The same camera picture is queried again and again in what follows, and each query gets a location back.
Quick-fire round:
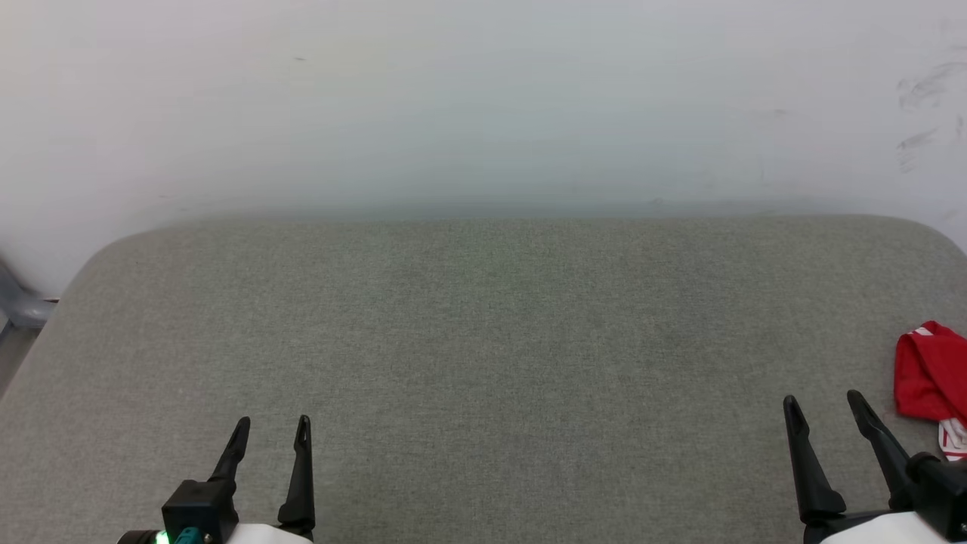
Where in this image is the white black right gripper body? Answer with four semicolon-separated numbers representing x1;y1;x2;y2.
802;508;938;544

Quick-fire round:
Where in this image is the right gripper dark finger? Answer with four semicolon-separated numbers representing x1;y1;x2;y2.
783;394;847;524
846;390;916;512

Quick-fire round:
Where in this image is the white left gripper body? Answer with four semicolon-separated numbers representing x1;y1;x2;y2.
226;522;315;544

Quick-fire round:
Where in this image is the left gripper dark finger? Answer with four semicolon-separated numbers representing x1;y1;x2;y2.
277;415;317;534
211;416;252;485

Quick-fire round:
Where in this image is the red and white jersey garment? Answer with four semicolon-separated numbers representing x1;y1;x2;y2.
894;321;967;462

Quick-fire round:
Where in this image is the grey fabric sofa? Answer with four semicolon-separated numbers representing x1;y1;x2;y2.
0;215;967;544

